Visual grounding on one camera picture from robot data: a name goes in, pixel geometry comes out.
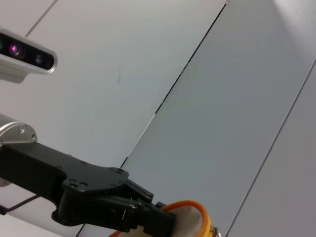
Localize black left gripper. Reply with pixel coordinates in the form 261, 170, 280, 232
0, 142, 139, 232

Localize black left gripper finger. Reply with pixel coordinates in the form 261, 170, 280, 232
120, 205, 177, 236
127, 179, 166, 208

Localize beige orange-trimmed zipper food bag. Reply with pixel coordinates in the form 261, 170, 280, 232
108, 200, 223, 237

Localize thin black cable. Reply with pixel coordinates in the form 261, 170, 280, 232
0, 195, 40, 217

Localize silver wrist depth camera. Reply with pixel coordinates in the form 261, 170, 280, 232
0, 29, 58, 84

